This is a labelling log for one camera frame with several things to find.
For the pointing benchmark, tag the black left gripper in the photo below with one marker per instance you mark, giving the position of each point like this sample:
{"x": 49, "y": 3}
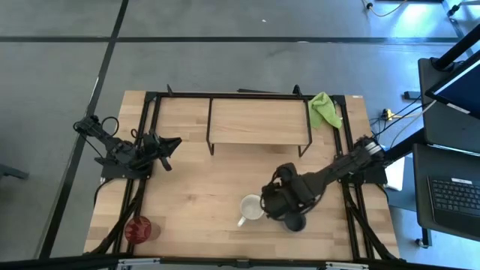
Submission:
{"x": 152, "y": 144}

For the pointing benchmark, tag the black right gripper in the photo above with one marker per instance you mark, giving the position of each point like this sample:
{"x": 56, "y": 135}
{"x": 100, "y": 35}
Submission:
{"x": 288, "y": 191}

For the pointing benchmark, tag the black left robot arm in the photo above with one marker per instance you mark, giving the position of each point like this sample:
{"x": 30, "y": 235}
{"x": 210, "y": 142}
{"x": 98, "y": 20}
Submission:
{"x": 116, "y": 150}

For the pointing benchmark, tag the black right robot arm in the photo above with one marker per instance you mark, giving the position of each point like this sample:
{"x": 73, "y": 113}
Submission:
{"x": 345, "y": 165}

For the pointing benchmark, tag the wooden shelf black metal legs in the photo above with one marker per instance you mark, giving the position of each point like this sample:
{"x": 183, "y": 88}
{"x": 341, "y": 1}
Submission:
{"x": 258, "y": 120}

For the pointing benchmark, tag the black round lid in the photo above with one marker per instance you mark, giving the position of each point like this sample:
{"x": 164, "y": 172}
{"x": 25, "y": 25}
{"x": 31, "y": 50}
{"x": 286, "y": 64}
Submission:
{"x": 295, "y": 224}

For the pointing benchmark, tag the red translucent plastic cup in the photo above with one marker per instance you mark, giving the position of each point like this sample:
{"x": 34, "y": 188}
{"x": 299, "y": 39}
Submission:
{"x": 138, "y": 229}

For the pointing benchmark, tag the green cloth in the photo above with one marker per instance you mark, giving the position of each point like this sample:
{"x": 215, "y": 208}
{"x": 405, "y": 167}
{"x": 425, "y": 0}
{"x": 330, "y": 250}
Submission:
{"x": 323, "y": 109}

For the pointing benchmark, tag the white paper sheet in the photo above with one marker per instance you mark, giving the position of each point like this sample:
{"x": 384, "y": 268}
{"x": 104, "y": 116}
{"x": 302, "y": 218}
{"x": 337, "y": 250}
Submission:
{"x": 395, "y": 174}

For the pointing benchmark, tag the yellow power plug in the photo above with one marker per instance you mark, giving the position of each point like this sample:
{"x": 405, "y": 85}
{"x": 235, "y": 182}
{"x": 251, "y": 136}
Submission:
{"x": 387, "y": 113}

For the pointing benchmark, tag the black laptop desk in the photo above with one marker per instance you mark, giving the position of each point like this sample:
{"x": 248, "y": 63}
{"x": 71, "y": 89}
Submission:
{"x": 422, "y": 187}

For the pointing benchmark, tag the desk caster wheel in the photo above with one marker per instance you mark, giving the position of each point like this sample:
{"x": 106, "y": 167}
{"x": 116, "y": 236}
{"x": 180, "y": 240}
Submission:
{"x": 422, "y": 243}

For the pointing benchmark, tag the small black floor box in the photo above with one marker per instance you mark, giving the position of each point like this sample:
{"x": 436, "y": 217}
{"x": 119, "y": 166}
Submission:
{"x": 411, "y": 95}

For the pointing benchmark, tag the grey chair base leg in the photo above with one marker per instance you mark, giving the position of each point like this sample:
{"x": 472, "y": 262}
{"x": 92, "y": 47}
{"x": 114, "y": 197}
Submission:
{"x": 11, "y": 172}

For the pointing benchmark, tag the laptop computer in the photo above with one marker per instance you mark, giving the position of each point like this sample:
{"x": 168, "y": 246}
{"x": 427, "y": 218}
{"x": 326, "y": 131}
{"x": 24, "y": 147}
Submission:
{"x": 435, "y": 127}

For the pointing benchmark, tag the black laptop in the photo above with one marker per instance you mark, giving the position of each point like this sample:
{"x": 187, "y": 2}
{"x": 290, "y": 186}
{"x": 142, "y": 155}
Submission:
{"x": 455, "y": 198}

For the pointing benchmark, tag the computer monitor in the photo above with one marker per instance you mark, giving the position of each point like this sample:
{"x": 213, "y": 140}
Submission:
{"x": 461, "y": 86}

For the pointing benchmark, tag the black metal pole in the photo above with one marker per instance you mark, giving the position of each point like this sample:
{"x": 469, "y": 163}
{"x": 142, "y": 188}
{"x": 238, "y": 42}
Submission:
{"x": 457, "y": 47}

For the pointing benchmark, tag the black aluminium table frame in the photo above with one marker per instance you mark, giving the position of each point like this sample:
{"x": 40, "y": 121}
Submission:
{"x": 187, "y": 95}

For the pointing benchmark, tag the silver frame bracket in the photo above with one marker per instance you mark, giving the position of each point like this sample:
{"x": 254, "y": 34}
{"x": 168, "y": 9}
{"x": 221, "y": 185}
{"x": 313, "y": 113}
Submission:
{"x": 347, "y": 266}
{"x": 138, "y": 262}

